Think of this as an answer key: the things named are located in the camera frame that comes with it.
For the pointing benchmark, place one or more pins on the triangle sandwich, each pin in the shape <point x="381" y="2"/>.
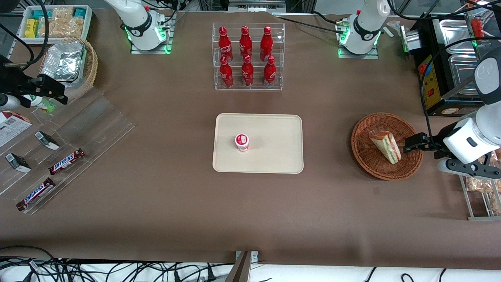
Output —
<point x="385" y="147"/>

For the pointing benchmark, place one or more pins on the red Coca-Cola can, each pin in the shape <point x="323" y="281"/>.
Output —
<point x="226" y="74"/>

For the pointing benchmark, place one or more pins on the red cola bottle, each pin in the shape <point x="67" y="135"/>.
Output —
<point x="266" y="42"/>
<point x="247" y="73"/>
<point x="245" y="41"/>
<point x="269" y="73"/>
<point x="224" y="43"/>

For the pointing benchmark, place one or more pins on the clear snack bag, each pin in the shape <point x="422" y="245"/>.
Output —
<point x="496" y="203"/>
<point x="481" y="185"/>

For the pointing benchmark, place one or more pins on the steel pan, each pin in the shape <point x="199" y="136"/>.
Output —
<point x="454" y="37"/>
<point x="464" y="74"/>

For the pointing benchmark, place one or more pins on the red white carton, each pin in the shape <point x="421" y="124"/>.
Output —
<point x="11" y="127"/>

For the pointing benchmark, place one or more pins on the clear acrylic bottle rack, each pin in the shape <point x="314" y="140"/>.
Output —
<point x="248" y="84"/>

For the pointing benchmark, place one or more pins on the red white yogurt cup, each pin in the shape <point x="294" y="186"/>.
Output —
<point x="242" y="141"/>

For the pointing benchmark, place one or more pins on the clear acrylic stepped shelf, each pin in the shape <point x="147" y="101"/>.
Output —
<point x="98" y="129"/>

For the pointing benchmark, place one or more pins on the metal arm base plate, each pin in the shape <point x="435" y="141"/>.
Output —
<point x="358" y="56"/>
<point x="150" y="51"/>

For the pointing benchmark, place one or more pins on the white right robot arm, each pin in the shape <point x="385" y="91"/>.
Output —
<point x="139" y="27"/>

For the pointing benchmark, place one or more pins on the clear cracker bag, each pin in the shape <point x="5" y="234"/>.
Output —
<point x="62" y="13"/>
<point x="64" y="27"/>

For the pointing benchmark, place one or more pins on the white plastic bin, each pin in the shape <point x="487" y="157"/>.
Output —
<point x="89" y="23"/>

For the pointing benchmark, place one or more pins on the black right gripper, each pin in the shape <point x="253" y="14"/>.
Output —
<point x="15" y="85"/>

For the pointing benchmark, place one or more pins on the white plastic wrapper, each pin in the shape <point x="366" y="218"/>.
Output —
<point x="393" y="26"/>

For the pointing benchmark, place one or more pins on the black countertop appliance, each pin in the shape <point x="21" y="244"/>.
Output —
<point x="434" y="90"/>

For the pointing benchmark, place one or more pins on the Snickers chocolate bar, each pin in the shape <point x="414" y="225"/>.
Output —
<point x="36" y="194"/>
<point x="66" y="161"/>

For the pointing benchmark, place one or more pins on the teal snack packet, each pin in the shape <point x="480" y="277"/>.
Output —
<point x="80" y="12"/>
<point x="39" y="14"/>

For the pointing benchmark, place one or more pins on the light wicker basket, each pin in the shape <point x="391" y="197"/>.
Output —
<point x="91" y="66"/>

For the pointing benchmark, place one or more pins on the beige plastic tray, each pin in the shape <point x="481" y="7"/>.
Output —
<point x="274" y="145"/>

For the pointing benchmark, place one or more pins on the brown table cover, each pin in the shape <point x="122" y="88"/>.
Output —
<point x="176" y="203"/>

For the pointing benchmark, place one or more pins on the silver foil container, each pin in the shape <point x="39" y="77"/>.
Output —
<point x="62" y="62"/>

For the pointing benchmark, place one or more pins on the grey stand post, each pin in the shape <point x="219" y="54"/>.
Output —
<point x="240" y="270"/>

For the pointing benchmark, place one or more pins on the aluminium frame rail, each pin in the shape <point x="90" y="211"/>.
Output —
<point x="256" y="4"/>

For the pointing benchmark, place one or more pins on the brown wicker basket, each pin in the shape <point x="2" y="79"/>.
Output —
<point x="364" y="156"/>

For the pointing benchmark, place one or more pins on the green white plastic bottle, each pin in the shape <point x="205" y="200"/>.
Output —
<point x="43" y="105"/>

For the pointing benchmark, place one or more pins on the yellow snack packet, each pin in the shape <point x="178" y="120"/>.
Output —
<point x="31" y="28"/>

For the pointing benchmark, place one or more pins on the small black box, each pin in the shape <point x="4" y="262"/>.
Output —
<point x="17" y="162"/>
<point x="47" y="141"/>

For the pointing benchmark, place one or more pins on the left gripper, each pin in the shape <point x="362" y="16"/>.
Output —
<point x="437" y="143"/>

